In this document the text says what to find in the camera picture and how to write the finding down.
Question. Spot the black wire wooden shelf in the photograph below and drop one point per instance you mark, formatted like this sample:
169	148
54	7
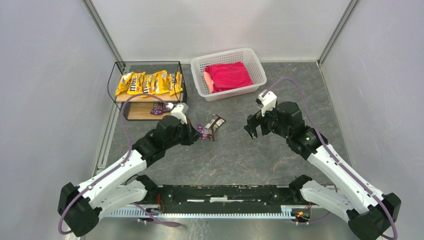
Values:
139	108

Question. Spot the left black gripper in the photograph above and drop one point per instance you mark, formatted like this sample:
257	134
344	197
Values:
191	131

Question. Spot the purple candy bag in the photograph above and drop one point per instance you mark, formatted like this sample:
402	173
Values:
157	109

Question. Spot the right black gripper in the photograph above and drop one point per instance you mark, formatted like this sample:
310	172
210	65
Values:
257	121

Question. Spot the pink folded cloth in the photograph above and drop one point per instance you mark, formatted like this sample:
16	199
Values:
226	76

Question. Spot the brown candy bag top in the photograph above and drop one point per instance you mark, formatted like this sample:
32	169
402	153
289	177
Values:
213	125

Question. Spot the yellow M&M bag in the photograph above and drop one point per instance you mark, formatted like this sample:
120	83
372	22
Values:
136	83
148	84

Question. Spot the brown candy bag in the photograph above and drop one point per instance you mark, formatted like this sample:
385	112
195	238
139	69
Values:
213	125
205	133

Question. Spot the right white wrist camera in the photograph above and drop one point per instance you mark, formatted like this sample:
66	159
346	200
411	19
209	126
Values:
268	100

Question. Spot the yellow candy bag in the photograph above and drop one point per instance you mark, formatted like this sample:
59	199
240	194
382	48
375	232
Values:
161	82
124	83
174	83

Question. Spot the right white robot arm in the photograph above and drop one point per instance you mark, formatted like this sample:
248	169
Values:
366	209

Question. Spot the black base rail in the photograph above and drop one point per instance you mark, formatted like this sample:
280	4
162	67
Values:
221	199

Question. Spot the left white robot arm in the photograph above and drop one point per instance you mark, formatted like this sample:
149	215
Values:
82	206

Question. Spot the purple brown M&M bag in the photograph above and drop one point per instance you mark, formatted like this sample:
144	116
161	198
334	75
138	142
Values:
166	108

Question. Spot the white plastic basket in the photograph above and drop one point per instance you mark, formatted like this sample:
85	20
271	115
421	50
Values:
246	55

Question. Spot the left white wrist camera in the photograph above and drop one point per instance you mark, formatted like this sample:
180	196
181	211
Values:
179	111

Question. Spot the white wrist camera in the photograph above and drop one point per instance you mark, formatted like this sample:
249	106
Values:
268	100
179	111

